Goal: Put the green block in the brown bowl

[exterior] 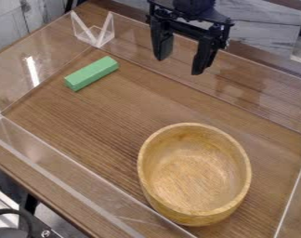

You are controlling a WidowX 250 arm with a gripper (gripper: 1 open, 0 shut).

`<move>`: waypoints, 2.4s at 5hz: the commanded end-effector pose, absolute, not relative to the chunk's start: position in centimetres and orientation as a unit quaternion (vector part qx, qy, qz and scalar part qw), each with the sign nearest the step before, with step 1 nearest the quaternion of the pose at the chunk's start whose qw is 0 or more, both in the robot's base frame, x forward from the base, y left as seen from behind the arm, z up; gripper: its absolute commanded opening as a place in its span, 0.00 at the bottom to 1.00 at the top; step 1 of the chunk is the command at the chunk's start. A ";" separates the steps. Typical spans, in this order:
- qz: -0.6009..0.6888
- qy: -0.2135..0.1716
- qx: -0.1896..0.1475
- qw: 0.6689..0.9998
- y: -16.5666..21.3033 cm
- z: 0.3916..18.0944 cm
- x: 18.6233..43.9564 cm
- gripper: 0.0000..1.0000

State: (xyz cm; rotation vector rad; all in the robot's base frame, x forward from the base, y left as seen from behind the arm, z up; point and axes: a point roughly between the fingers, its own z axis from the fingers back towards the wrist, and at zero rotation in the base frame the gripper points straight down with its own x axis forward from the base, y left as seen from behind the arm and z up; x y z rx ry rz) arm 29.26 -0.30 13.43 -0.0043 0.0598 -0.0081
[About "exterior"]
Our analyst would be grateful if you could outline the green rectangular block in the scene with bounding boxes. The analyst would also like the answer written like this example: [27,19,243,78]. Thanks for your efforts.
[64,56,119,91]

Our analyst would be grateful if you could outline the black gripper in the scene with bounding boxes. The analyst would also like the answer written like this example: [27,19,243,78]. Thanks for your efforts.
[147,0,233,75]

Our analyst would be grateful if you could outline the clear acrylic tray walls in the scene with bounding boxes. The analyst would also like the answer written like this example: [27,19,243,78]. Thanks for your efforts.
[0,6,301,238]

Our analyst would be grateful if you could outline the brown wooden bowl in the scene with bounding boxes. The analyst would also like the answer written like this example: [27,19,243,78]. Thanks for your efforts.
[136,123,252,227]

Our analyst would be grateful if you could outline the black table leg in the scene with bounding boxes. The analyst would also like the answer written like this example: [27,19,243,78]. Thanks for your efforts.
[24,194,39,215]

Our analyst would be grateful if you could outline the black metal bracket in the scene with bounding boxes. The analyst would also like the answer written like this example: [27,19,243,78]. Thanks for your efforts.
[19,217,63,238]

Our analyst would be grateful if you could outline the black cable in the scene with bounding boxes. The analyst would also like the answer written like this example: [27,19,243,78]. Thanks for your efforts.
[0,208,35,238]

